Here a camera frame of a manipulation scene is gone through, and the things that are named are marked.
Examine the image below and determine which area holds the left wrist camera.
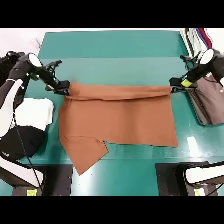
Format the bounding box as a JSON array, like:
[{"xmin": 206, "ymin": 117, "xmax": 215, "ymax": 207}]
[{"xmin": 46, "ymin": 59, "xmax": 64, "ymax": 73}]

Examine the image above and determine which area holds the black cable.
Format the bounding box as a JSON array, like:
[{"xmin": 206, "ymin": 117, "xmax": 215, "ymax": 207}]
[{"xmin": 11, "ymin": 106, "xmax": 44, "ymax": 196}]

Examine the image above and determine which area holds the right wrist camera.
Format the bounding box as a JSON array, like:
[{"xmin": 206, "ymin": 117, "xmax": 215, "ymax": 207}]
[{"xmin": 179, "ymin": 53, "xmax": 202, "ymax": 70}]

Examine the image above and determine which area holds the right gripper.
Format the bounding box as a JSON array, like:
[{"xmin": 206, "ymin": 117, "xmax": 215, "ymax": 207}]
[{"xmin": 168, "ymin": 76, "xmax": 187, "ymax": 93}]

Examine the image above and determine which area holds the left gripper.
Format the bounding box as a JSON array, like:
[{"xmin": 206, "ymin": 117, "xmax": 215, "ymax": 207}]
[{"xmin": 52, "ymin": 79, "xmax": 71, "ymax": 97}]

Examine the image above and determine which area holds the orange-brown T-shirt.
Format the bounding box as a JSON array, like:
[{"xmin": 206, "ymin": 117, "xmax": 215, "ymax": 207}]
[{"xmin": 58, "ymin": 81, "xmax": 180, "ymax": 176}]

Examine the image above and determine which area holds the grey-brown garment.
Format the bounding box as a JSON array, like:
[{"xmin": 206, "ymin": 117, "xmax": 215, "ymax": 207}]
[{"xmin": 185, "ymin": 74, "xmax": 224, "ymax": 127}]

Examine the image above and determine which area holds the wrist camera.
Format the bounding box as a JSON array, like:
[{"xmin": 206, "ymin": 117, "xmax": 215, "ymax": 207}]
[
  {"xmin": 179, "ymin": 53, "xmax": 202, "ymax": 70},
  {"xmin": 46, "ymin": 59, "xmax": 64, "ymax": 73}
]

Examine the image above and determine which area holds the striped garment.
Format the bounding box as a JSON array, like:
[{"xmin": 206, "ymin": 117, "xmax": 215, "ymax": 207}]
[{"xmin": 184, "ymin": 28, "xmax": 214, "ymax": 58}]

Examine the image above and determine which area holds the white garment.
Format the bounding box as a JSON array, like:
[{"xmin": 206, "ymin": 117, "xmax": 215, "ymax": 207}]
[{"xmin": 14, "ymin": 97, "xmax": 55, "ymax": 133}]

